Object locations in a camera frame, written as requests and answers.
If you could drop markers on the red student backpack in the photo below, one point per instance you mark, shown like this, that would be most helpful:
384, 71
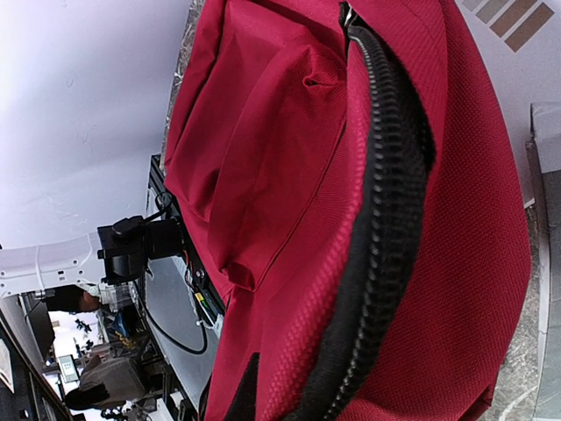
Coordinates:
345, 174

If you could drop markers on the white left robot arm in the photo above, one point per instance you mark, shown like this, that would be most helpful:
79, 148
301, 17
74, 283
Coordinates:
112, 255

